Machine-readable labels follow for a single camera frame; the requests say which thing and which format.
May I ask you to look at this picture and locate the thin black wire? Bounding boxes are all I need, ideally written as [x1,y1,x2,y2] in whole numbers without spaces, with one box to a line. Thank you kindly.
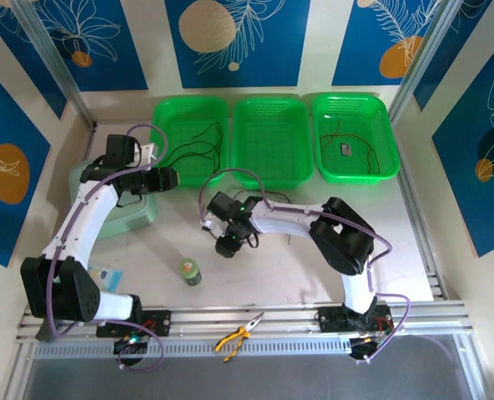
[165,140,219,163]
[211,143,225,173]
[190,122,225,145]

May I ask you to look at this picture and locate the small green jar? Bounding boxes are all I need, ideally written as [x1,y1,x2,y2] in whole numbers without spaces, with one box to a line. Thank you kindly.
[177,257,203,287]

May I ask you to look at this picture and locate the pale green plastic lid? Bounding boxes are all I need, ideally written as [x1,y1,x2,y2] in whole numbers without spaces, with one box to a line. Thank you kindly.
[68,162,158,239]

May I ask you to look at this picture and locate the green plastic mesh basket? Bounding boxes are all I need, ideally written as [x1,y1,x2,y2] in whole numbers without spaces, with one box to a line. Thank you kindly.
[232,97,315,191]
[149,95,230,191]
[312,92,401,187]

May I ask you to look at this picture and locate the blue wipes packet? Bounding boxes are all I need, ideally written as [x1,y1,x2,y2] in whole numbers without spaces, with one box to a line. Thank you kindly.
[87,266,124,293]

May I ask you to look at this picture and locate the grey sponge block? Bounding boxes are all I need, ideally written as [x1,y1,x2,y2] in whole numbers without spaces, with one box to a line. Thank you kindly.
[35,322,54,343]

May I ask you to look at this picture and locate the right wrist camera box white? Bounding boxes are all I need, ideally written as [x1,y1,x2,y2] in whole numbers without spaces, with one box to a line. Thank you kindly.
[199,216,227,239]

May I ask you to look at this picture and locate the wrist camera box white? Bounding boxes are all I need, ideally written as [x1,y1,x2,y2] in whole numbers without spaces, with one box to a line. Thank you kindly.
[199,216,227,239]
[132,142,158,163]

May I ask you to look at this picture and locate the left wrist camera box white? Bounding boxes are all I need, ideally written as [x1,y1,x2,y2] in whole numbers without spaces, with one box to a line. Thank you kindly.
[132,142,158,163]

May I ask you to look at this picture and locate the aluminium extrusion rail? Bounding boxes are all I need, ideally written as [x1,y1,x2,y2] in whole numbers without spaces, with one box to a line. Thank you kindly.
[15,306,475,345]

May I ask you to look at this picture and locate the yellow handled pliers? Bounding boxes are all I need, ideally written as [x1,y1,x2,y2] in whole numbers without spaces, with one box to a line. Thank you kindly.
[213,311,266,363]

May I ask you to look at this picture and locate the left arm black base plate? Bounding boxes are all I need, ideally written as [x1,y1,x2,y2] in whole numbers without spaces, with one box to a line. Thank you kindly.
[95,309,172,338]

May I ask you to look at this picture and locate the slotted grey cable duct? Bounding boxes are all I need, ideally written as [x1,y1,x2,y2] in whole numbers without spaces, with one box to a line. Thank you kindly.
[32,337,354,360]

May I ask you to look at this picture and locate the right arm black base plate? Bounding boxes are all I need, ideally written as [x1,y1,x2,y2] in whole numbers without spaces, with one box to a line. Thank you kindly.
[317,306,396,334]

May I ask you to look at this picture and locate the aluminium frame post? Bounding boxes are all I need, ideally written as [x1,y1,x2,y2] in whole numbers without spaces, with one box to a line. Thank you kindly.
[11,0,98,131]
[386,0,458,126]

